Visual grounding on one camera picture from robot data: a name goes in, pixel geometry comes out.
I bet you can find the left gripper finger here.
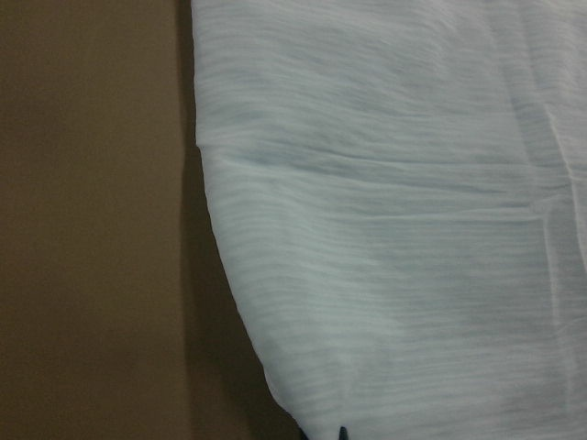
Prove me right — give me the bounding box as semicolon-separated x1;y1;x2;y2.
338;426;348;440

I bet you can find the light blue button-up shirt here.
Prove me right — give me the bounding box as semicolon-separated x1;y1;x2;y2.
192;1;586;439

